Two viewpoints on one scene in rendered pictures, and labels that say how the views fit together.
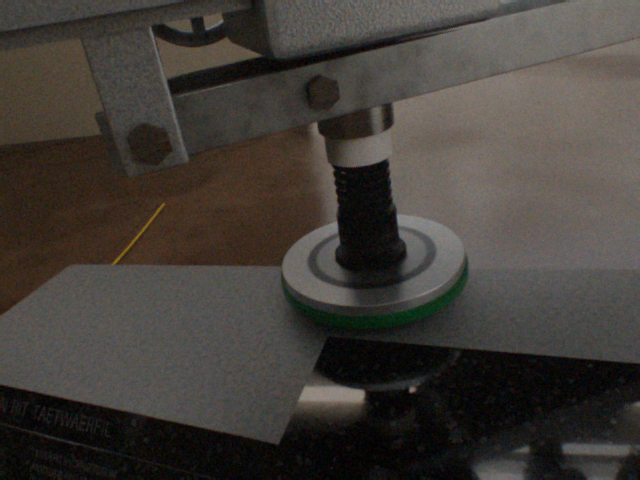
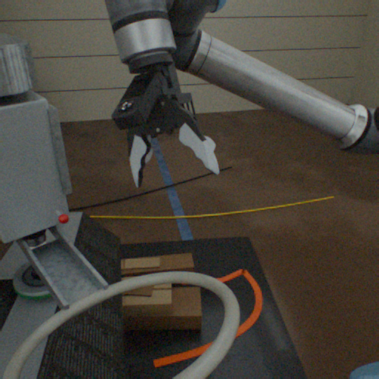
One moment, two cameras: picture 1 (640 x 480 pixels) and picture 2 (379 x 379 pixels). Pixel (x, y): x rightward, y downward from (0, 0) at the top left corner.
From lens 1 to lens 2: 1.49 m
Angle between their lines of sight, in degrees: 56
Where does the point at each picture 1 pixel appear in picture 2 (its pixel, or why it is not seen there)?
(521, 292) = (37, 318)
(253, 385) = (9, 269)
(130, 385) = (15, 249)
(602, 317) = (18, 337)
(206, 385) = (12, 261)
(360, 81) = not seen: hidden behind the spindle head
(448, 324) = (24, 302)
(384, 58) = not seen: hidden behind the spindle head
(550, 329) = (15, 325)
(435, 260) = (33, 287)
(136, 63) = not seen: outside the picture
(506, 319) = (23, 315)
